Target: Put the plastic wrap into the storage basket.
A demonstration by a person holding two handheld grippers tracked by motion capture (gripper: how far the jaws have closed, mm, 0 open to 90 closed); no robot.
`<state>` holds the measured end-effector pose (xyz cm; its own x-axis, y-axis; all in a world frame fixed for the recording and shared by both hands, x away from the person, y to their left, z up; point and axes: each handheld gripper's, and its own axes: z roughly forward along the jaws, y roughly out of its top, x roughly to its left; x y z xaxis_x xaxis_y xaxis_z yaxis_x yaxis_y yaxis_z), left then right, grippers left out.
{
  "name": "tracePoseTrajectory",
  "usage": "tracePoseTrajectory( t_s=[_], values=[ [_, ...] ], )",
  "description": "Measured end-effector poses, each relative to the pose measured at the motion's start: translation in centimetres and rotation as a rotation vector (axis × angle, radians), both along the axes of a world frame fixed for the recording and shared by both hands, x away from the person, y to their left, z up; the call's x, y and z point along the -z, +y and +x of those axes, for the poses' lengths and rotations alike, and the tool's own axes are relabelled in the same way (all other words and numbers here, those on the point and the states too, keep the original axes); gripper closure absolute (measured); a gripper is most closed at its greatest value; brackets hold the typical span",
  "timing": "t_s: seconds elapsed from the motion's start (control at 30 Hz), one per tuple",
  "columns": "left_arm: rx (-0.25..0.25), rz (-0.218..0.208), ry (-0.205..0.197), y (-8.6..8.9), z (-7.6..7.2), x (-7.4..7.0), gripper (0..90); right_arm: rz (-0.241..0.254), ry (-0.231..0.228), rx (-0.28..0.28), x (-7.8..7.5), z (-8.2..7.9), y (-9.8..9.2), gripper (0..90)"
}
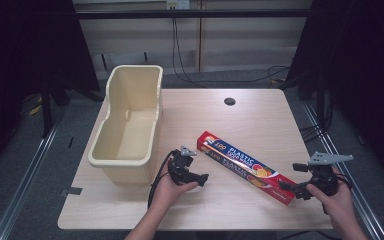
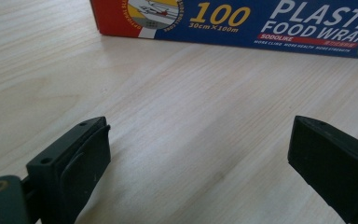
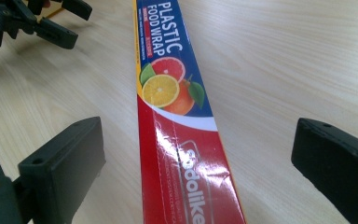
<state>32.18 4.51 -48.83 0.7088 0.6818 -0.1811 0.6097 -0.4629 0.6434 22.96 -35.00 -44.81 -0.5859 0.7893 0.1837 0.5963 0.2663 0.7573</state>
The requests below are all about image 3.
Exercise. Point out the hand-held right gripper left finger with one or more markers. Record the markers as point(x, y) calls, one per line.
point(65, 161)

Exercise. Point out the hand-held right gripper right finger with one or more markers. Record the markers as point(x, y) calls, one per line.
point(335, 161)

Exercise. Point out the red and blue plastic wrap box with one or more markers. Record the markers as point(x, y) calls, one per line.
point(174, 140)

